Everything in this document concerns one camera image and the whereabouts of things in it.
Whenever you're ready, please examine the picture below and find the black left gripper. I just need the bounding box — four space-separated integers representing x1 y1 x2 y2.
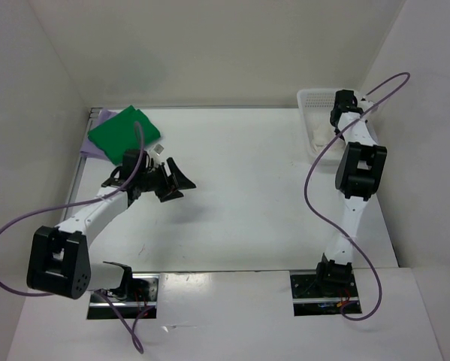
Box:
137 157 195 202

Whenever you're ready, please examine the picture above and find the green t-shirt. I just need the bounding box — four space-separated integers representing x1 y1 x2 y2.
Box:
89 105 162 165

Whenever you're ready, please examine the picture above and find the purple t-shirt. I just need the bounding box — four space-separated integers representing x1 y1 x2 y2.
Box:
80 108 117 160

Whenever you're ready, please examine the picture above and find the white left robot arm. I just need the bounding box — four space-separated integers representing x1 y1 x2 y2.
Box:
26 149 196 299

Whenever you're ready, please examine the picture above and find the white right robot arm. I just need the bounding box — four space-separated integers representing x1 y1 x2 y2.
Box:
200 89 387 298

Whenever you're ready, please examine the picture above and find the white plastic basket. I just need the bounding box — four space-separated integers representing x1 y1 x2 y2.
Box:
296 88 379 167

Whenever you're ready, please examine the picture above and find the white t-shirt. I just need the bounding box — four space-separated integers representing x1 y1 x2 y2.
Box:
306 113 344 163

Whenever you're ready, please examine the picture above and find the aluminium table edge rail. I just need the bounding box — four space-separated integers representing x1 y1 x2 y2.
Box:
65 107 101 204

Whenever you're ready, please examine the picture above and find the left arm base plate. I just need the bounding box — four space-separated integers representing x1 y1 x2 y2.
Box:
86 272 160 320

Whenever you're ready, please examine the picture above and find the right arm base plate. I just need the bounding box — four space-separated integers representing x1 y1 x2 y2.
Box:
289 271 362 317

